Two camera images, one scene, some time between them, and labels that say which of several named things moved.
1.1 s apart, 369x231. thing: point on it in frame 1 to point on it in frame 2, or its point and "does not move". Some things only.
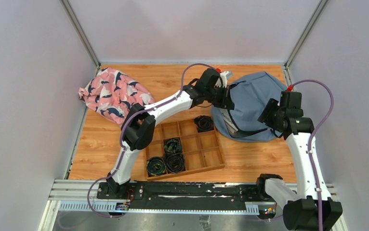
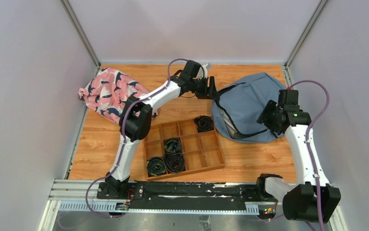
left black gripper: [224, 99] to [205, 87]
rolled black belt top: [204, 123] does not move
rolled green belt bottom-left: [156, 166] does not move
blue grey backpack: [250, 97] does not move
